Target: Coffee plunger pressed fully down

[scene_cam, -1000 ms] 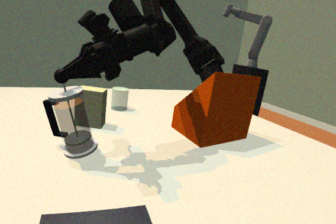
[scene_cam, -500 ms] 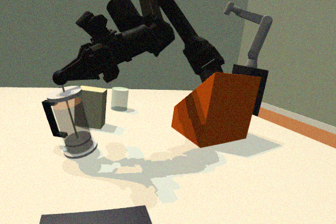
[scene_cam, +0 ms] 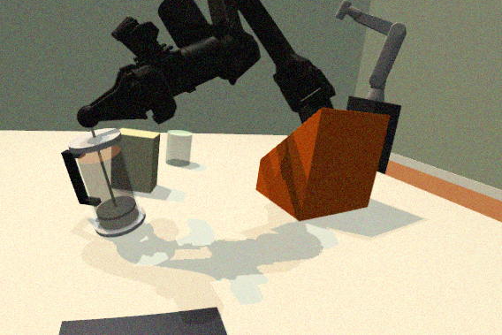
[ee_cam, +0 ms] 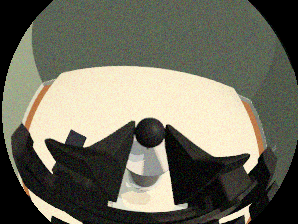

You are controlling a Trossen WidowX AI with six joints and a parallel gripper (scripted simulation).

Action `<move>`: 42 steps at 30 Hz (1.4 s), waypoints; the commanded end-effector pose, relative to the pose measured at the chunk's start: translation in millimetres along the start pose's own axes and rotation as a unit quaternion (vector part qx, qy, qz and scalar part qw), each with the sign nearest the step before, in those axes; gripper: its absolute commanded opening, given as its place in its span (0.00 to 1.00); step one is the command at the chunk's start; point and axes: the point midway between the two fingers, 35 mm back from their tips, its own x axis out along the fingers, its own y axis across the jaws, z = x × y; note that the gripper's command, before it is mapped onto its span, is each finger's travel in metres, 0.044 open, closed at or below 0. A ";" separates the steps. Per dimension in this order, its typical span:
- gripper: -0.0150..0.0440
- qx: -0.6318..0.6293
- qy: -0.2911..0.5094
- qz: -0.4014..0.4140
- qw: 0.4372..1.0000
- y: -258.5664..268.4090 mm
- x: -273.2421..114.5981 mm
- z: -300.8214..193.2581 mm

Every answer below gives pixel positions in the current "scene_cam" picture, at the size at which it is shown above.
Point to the olive green rectangular block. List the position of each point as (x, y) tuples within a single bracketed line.
[(141, 150)]

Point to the glass french press with black handle and plunger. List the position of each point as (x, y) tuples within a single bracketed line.
[(97, 167)]

